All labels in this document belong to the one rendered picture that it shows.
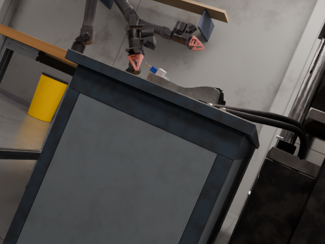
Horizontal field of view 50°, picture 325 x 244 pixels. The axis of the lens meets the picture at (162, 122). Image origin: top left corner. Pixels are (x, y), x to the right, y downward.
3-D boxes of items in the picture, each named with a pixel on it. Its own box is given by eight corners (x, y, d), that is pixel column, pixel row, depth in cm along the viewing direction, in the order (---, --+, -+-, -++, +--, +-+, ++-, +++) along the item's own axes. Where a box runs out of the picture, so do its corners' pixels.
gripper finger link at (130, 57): (146, 71, 174) (144, 53, 175) (141, 68, 167) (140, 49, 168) (133, 73, 175) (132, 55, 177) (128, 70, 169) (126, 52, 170)
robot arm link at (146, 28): (154, 40, 178) (152, 17, 177) (154, 37, 169) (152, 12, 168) (131, 42, 177) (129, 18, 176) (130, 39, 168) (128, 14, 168)
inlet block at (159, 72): (140, 66, 189) (145, 57, 188) (143, 67, 194) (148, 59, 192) (158, 80, 186) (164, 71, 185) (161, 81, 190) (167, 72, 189)
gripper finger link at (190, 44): (206, 42, 215) (193, 38, 218) (204, 38, 208) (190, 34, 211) (201, 53, 215) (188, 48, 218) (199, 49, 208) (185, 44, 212)
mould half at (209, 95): (142, 88, 181) (153, 64, 181) (156, 96, 206) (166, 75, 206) (232, 125, 167) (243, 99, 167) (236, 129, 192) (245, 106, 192)
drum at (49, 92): (57, 124, 489) (74, 85, 488) (39, 121, 454) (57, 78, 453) (38, 114, 504) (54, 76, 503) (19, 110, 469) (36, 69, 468)
